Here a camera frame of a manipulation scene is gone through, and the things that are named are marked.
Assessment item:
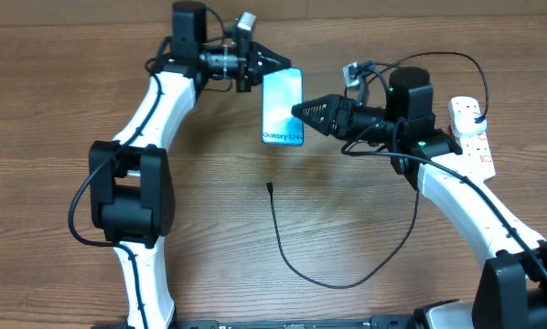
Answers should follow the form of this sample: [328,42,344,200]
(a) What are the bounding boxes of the white charger plug adapter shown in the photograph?
[450,108,488,138]

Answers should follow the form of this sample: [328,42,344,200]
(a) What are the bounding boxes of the white power strip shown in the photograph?
[447,95,497,182]

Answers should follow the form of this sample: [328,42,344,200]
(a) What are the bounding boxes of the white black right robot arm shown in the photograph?
[292,67,547,328]

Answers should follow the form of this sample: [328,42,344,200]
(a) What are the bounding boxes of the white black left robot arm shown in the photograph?
[68,1,291,328]

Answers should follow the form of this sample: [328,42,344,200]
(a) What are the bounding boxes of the blue Galaxy smartphone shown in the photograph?
[262,68,304,146]

